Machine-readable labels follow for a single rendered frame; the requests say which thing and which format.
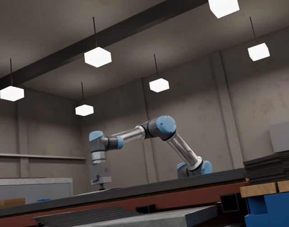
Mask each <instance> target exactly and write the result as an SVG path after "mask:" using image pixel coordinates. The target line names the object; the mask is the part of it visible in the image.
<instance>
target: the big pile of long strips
mask: <svg viewBox="0 0 289 227"><path fill-rule="evenodd" d="M243 164H244V165H245V167H244V169H245V170H246V171H247V172H246V173H247V174H248V178H247V179H249V181H248V182H250V185H251V186H252V185H259V184H266V183H272V182H281V181H288V180H289V152H283V153H277V154H272V155H268V156H265V157H261V158H257V159H253V160H249V161H245V162H243Z"/></svg>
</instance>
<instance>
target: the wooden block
mask: <svg viewBox="0 0 289 227"><path fill-rule="evenodd" d="M24 204H25V197H22V198H12V199H3V200H0V209H2V208H8V207H14V206H19V205H24Z"/></svg>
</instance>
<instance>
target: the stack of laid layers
mask: <svg viewBox="0 0 289 227"><path fill-rule="evenodd" d="M246 172H247V171H246V170H245V169H244V168H238V169H232V170H227V171H222V172H216V173H209V174H204V175H198V176H192V177H185V178H179V179H174V180H169V181H163V182H156V183H150V184H145V185H139V186H132V187H126V188H121V189H115V190H110V191H103V192H97V193H92V194H86V195H79V196H73V197H68V198H62V199H57V200H50V201H44V202H39V203H33V204H26V205H20V206H14V207H9V208H4V209H0V216H5V215H10V214H16V213H24V212H30V211H36V210H42V209H50V208H56V207H62V206H68V205H74V204H82V203H88V202H94V201H100V200H108V199H114V198H120V197H126V196H132V195H140V194H146V193H152V192H158V191H166V190H172V189H178V188H184V187H189V186H198V185H203V184H209V183H215V182H223V181H229V180H235V179H241V178H248V174H247V173H246Z"/></svg>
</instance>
